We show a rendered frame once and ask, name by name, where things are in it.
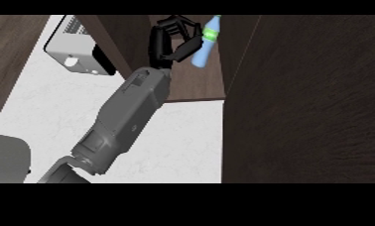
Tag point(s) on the white boxy appliance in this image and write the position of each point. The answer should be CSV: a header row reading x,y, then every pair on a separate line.
x,y
73,50

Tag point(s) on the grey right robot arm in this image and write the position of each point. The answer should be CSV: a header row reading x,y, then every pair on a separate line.
x,y
127,111

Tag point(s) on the dark wooden cabinet door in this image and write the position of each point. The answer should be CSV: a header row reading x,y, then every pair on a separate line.
x,y
303,104

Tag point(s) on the dark wooden cabinet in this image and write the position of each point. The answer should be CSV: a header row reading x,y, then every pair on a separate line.
x,y
195,83

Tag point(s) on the dark wooden panel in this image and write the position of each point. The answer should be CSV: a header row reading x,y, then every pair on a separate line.
x,y
17,45

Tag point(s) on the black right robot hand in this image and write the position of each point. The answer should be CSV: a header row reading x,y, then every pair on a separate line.
x,y
160,46

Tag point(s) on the blue water bottle green label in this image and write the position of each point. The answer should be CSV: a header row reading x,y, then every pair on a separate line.
x,y
206,50

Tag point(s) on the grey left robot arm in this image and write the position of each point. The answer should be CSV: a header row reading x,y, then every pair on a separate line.
x,y
12,160

